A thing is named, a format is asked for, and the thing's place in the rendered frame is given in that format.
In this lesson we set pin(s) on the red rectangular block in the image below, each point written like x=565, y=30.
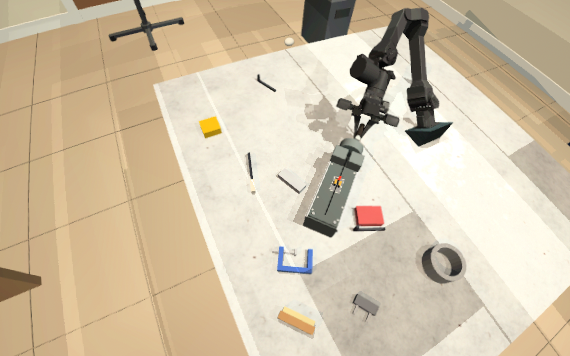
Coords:
x=368, y=216

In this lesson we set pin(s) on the blue c-clamp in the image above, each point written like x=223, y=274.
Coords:
x=290, y=269

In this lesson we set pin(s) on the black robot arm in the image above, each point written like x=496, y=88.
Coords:
x=414, y=24

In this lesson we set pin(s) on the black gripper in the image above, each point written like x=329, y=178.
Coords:
x=388, y=119

